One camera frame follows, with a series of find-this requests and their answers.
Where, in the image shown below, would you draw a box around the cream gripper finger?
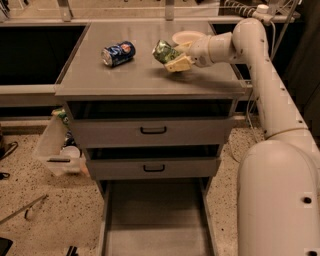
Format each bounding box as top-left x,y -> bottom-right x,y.
175,41 -> 192,53
165,54 -> 194,73

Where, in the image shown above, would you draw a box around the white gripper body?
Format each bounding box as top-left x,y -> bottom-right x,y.
188,35 -> 213,68

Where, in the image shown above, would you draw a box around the green crushed can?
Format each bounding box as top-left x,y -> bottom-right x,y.
152,40 -> 181,64

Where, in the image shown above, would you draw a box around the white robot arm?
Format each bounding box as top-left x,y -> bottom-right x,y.
166,18 -> 320,256

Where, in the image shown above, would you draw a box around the grey drawer cabinet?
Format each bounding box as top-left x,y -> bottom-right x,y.
54,21 -> 247,256

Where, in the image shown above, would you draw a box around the blue soda can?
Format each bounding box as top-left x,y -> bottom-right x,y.
101,41 -> 136,67

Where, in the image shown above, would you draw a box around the top grey drawer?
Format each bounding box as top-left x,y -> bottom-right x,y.
68,100 -> 233,148

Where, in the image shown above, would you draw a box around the grey drawer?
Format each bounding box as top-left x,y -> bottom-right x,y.
97,178 -> 218,256
87,144 -> 220,180
68,100 -> 233,148

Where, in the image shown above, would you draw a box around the middle grey drawer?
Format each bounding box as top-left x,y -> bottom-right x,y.
87,144 -> 220,180

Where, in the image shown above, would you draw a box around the bottom grey drawer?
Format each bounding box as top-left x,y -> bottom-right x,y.
97,178 -> 218,256

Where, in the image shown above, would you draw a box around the white bowl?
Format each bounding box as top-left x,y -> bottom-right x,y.
172,31 -> 204,45

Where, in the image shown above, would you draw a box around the white power strip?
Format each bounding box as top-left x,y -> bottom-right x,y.
223,0 -> 275,26

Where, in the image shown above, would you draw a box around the dark cabinet at right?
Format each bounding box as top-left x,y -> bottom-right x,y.
287,0 -> 320,136

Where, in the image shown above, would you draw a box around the white cup in bin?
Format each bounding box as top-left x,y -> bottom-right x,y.
60,146 -> 81,158

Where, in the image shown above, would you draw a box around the clear plastic bin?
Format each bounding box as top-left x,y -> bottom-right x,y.
32,116 -> 85,176

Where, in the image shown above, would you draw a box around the metal rod on floor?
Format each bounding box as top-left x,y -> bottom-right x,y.
0,194 -> 48,225

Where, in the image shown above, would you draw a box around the black cable on floor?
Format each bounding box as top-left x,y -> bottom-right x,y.
0,140 -> 19,181

